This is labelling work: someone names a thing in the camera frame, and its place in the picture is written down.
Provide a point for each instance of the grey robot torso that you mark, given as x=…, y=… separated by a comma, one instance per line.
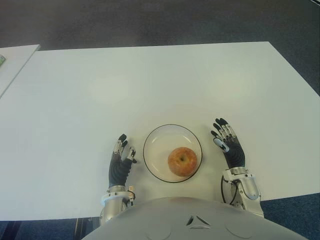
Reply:
x=195, y=222

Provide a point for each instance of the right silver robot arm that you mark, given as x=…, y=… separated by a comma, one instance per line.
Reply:
x=250, y=190

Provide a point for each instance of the red yellow apple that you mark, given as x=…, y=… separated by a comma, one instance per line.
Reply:
x=182, y=162

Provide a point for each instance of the adjacent white table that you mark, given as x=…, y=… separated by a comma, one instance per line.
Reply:
x=15, y=65

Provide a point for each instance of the green item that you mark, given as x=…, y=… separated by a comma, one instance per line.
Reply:
x=2, y=61

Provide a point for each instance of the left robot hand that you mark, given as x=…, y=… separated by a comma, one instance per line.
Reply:
x=117, y=172

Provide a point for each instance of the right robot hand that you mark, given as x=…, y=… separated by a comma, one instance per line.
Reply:
x=235, y=155

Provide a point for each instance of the white plate black rim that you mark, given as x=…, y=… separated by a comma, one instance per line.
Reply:
x=157, y=152

